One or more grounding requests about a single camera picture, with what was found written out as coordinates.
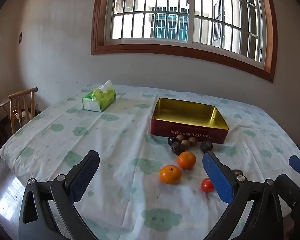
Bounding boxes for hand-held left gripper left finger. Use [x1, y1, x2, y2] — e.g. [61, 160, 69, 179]
[18, 150, 100, 240]

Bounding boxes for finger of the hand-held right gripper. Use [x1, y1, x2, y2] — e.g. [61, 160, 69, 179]
[275, 174, 300, 228]
[289, 155, 300, 180]

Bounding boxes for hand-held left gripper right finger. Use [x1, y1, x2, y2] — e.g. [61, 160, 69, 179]
[202, 151, 284, 240]

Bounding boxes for red cherry tomato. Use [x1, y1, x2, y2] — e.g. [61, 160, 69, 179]
[201, 177, 215, 193]

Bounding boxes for orange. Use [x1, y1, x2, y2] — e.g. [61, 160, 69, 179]
[177, 151, 197, 170]
[159, 164, 182, 185]

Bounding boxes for red and gold tin box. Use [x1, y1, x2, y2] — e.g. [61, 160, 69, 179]
[150, 98, 229, 144]

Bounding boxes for cloud print tablecloth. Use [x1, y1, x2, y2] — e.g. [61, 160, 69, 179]
[0, 84, 300, 240]

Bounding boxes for green tissue box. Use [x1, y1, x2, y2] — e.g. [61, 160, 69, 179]
[82, 80, 117, 112]

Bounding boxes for wooden chair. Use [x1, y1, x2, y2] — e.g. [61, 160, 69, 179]
[0, 87, 38, 135]

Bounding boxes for barred window with wooden frame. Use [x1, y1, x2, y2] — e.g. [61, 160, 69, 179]
[91, 0, 278, 83]

